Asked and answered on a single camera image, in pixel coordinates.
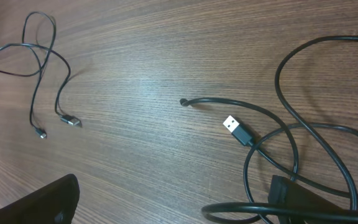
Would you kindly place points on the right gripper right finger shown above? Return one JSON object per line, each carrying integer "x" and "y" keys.
{"x": 286, "y": 193}

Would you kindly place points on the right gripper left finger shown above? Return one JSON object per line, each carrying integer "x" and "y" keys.
{"x": 55, "y": 203}

